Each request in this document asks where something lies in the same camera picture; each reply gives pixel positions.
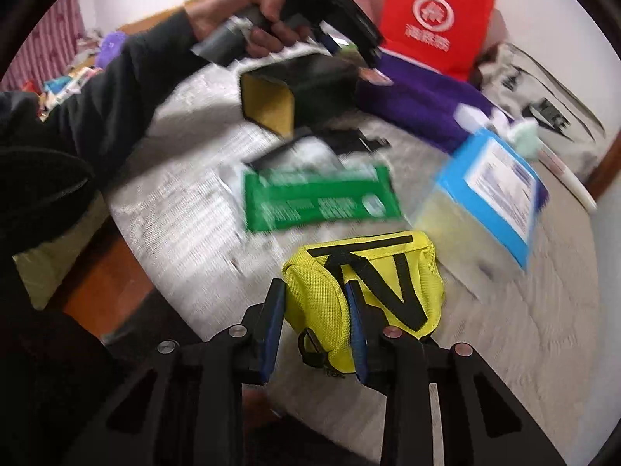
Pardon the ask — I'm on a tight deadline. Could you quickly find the wooden headboard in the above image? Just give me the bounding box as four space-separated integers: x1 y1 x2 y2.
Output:
114 0 214 35

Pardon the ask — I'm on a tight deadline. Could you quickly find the blue tissue pack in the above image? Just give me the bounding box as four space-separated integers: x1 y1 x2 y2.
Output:
410 129 551 273

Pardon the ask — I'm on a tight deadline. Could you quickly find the purple plush toy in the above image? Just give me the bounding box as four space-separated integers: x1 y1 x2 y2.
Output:
94 31 127 69

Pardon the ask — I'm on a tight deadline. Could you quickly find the rolled patterned paper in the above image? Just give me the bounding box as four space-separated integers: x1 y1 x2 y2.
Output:
536 148 598 212

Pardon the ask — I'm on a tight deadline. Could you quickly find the red paper bag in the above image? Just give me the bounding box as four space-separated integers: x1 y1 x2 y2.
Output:
378 0 496 83

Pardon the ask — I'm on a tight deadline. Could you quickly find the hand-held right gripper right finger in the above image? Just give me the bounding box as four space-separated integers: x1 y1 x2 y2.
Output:
344 282 568 466

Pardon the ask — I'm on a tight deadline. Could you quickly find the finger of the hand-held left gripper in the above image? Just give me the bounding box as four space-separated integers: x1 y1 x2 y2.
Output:
317 29 343 56

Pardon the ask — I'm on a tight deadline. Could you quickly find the green wipes pack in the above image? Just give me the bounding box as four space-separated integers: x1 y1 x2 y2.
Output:
243 165 403 234

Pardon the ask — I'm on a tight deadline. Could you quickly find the white foam block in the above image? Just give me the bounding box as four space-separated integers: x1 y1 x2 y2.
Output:
453 104 510 132

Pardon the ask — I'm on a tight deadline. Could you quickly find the yellow pouch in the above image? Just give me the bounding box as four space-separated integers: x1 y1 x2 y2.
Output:
282 230 446 379

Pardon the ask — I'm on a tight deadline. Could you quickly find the black tin box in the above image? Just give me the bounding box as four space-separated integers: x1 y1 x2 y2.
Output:
239 53 362 136

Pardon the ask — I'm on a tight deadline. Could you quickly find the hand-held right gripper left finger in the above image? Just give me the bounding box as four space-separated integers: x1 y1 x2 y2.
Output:
63 279 287 466

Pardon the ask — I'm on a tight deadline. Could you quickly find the red striped curtain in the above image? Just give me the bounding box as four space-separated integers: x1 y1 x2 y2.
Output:
0 0 85 93

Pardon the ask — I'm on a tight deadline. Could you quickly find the light green tissue pack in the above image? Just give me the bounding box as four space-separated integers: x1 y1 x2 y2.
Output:
509 119 541 161

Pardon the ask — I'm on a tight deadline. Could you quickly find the grey sports bag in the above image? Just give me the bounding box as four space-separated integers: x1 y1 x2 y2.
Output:
478 41 607 185

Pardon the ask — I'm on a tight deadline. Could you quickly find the person's left hand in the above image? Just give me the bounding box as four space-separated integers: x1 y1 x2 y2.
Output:
187 0 314 59

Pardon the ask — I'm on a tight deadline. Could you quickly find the purple towel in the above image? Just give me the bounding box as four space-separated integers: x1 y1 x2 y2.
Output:
354 51 500 153

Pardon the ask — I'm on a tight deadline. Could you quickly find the person's left forearm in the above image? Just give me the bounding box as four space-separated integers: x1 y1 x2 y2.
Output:
0 7 205 195

